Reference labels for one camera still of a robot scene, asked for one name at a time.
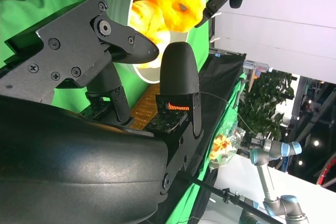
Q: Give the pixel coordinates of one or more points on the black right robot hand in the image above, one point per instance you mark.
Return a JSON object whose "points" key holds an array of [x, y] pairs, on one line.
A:
{"points": [[78, 169]]}

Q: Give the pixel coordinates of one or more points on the orange white oval bread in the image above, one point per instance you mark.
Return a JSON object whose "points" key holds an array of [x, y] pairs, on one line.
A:
{"points": [[147, 16]]}

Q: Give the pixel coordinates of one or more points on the grey blue industrial robot arm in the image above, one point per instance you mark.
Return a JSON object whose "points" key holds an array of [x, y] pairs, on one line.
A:
{"points": [[273, 153]]}

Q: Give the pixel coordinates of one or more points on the orange wicker basket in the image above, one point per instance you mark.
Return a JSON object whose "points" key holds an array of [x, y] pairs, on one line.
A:
{"points": [[143, 103]]}

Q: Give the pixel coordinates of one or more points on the clear acrylic display box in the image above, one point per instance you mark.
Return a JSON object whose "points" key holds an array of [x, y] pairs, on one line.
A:
{"points": [[256, 66]]}

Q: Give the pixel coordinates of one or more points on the black cloth drape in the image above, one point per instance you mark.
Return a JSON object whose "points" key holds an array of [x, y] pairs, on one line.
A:
{"points": [[218, 82]]}

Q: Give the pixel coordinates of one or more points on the green leafy plant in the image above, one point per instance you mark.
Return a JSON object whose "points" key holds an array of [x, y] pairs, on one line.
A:
{"points": [[265, 98]]}

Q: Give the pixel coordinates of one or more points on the black boom pole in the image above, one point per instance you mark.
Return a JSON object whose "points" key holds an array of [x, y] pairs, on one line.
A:
{"points": [[210, 186]]}

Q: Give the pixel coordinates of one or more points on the clear bag of toy food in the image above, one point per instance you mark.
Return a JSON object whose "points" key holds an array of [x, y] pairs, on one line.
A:
{"points": [[223, 145]]}

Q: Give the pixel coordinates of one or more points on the green tablecloth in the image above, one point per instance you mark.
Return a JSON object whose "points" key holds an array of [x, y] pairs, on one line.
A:
{"points": [[26, 3]]}

